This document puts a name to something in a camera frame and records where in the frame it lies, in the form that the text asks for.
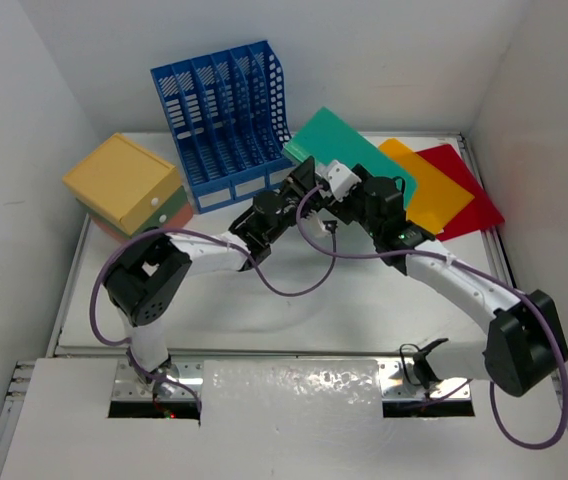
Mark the green folder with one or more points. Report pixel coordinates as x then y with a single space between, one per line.
326 137

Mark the blue file organizer rack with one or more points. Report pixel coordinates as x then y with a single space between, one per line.
226 112

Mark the pink bottom drawer box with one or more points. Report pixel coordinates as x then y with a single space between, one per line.
179 220

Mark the orange folder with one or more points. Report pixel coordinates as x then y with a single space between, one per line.
437 198

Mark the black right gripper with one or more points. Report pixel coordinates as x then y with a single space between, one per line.
342 211

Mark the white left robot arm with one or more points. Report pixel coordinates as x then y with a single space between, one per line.
143 280

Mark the yellow drawer box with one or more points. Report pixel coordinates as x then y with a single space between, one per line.
123 181

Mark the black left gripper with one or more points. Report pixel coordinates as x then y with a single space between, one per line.
301 180

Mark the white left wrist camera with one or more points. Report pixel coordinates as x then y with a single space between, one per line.
322 228

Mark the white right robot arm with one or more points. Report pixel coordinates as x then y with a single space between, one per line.
524 340

